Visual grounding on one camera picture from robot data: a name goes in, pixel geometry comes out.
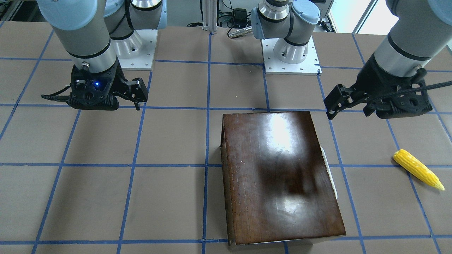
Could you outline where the aluminium frame post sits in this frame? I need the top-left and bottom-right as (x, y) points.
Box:
(201, 0), (218, 35)

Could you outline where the wooden drawer with white handle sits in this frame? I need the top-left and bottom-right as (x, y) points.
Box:
(321, 147), (338, 200)

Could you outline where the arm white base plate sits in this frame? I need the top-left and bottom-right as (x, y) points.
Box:
(111, 30), (159, 71)
(261, 37), (322, 75)

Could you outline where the yellow corn cob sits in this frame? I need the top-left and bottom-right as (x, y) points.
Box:
(393, 149), (445, 191)

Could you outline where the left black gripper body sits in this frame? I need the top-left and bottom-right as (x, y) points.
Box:
(353, 56), (433, 119)

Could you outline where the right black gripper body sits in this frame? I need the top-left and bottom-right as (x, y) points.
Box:
(67, 60), (129, 111)

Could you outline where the black braided cable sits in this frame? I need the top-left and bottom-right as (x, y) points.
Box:
(367, 80), (452, 103)

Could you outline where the silver metal cylinder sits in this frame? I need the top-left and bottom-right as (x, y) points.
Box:
(227, 26), (253, 39)

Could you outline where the dark wooden drawer cabinet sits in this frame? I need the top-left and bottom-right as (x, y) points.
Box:
(220, 111), (347, 249)

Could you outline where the black electronics box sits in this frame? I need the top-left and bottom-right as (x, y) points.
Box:
(231, 8), (248, 28)

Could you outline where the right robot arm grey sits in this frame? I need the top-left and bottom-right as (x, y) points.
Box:
(37, 0), (167, 111)

